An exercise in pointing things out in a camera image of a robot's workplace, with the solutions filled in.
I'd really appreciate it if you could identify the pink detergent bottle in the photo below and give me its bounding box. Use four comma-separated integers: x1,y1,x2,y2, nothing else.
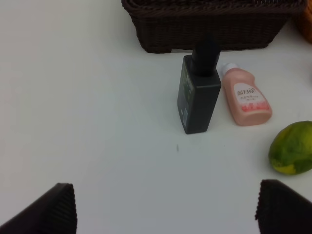
222,63,273,126

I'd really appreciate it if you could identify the dark green pump bottle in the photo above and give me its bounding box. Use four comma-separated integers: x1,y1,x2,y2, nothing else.
177,37,221,134

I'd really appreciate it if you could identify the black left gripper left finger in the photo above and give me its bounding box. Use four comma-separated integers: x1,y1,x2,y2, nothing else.
0,183,78,234

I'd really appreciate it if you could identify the dark brown wicker basket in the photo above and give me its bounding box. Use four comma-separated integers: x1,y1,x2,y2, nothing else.
121,0,308,54

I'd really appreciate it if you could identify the orange wicker basket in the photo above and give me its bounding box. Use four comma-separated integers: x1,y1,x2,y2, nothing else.
296,0,312,44

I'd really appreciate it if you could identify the green mango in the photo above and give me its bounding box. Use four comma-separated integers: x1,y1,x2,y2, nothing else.
268,121,312,175

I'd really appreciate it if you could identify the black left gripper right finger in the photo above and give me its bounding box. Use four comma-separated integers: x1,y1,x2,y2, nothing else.
255,179,312,234

